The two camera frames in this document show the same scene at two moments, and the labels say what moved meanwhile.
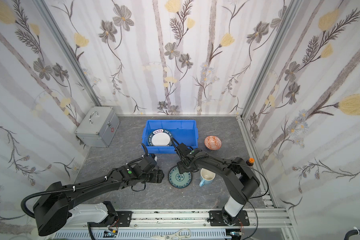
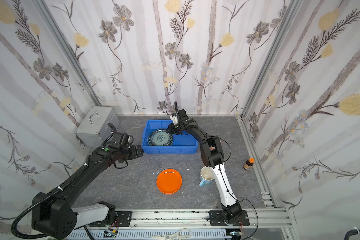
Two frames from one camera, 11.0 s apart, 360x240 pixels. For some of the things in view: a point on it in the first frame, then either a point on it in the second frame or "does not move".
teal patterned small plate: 179,181 to 160,137
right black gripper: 182,151 to 182,120
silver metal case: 97,128 does not move
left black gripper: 159,175 to 138,151
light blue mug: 207,176 does not move
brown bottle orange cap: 250,162 does not move
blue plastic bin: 184,130 does not move
